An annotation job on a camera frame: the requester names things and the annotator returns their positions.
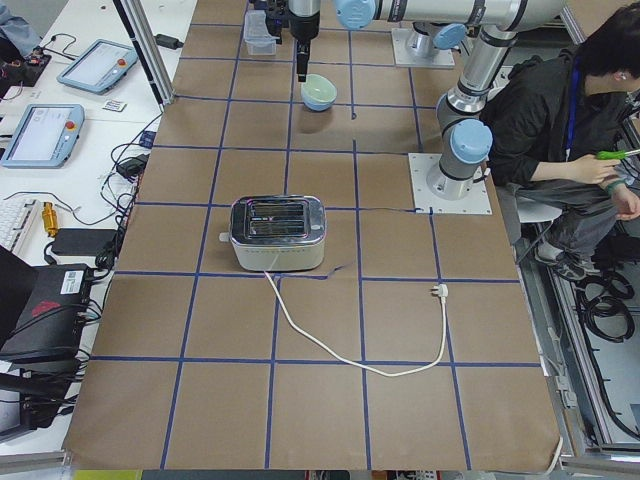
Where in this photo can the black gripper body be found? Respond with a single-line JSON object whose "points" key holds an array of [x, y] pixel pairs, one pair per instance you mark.
{"points": [[304, 28]]}

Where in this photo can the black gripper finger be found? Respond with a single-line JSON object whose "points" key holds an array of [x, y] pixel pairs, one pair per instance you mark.
{"points": [[303, 50]]}

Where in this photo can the green bowl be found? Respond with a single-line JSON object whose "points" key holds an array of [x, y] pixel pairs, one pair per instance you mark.
{"points": [[317, 89]]}

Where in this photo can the blue bowl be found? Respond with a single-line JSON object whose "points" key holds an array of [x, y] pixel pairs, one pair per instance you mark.
{"points": [[318, 104]]}

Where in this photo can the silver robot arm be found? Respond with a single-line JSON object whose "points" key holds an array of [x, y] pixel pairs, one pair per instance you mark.
{"points": [[506, 15], [466, 139]]}

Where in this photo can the clear plastic lidded container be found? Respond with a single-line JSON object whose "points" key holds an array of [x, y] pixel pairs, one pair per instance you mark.
{"points": [[258, 40]]}

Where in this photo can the black power adapter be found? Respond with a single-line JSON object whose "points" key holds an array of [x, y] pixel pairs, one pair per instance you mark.
{"points": [[167, 41], [82, 242]]}

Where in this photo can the upper teach pendant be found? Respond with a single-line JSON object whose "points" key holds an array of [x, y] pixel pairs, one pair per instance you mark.
{"points": [[100, 67]]}

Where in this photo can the teach pendant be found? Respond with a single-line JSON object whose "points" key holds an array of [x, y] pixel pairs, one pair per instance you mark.
{"points": [[44, 137], [100, 67]]}

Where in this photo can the beige toaster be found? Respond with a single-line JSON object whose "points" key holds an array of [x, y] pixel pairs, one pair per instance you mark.
{"points": [[277, 233]]}

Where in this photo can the lower teach pendant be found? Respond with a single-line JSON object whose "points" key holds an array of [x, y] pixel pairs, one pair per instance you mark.
{"points": [[44, 137]]}

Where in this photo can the white chair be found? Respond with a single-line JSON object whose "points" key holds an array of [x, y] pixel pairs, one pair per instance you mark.
{"points": [[518, 211]]}

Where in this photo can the person in black hoodie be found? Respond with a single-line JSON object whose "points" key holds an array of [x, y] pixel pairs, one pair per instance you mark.
{"points": [[548, 124]]}

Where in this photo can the yellow brass cylinder part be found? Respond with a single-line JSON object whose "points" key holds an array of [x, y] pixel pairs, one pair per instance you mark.
{"points": [[50, 222]]}

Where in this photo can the white keyboard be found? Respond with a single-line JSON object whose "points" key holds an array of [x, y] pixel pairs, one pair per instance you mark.
{"points": [[18, 217]]}

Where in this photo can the black electronics box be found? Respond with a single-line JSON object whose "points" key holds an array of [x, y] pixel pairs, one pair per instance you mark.
{"points": [[43, 313]]}

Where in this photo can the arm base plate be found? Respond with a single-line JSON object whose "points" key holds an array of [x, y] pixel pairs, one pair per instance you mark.
{"points": [[435, 193], [413, 48]]}

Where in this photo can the aluminium frame post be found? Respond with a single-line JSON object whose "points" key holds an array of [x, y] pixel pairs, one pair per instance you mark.
{"points": [[134, 20]]}

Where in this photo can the green handled screwdriver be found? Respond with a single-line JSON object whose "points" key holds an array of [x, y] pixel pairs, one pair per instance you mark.
{"points": [[616, 155]]}

